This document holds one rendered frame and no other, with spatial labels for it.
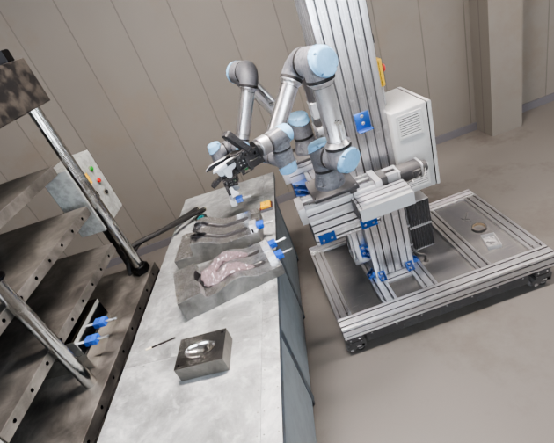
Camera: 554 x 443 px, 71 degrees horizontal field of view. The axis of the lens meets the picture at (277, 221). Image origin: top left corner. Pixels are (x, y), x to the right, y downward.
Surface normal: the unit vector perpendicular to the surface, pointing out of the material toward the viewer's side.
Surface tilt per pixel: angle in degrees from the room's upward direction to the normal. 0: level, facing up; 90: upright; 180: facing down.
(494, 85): 90
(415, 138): 90
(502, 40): 90
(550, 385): 0
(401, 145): 90
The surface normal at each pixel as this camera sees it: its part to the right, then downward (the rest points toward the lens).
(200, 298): 0.30, 0.43
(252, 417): -0.32, -0.80
